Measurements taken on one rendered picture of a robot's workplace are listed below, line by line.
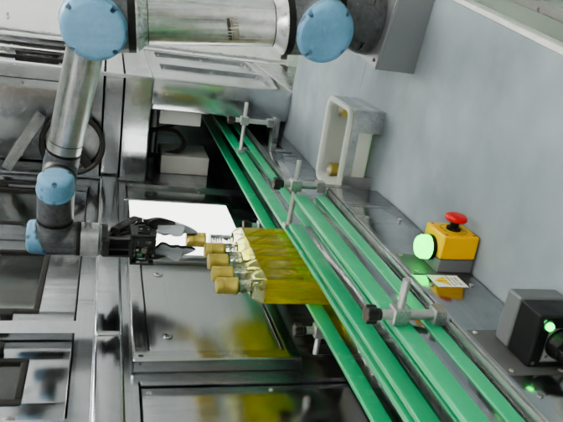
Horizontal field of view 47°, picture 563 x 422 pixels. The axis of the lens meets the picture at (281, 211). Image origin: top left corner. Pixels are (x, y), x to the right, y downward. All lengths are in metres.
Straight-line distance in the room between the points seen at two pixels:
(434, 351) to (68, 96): 0.89
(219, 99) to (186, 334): 1.11
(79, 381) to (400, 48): 0.93
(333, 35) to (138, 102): 1.13
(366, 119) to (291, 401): 0.68
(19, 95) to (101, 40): 1.12
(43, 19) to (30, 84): 2.74
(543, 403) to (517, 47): 0.57
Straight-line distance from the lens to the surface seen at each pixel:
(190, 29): 1.22
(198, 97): 2.27
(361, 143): 1.56
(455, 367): 0.93
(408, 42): 1.43
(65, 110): 1.43
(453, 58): 1.32
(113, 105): 2.26
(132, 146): 2.30
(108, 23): 1.19
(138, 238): 1.43
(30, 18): 5.02
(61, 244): 1.44
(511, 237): 1.11
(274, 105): 2.33
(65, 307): 1.55
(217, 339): 1.37
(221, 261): 1.40
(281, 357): 1.33
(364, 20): 1.41
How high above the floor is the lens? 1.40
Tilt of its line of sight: 16 degrees down
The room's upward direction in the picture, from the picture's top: 87 degrees counter-clockwise
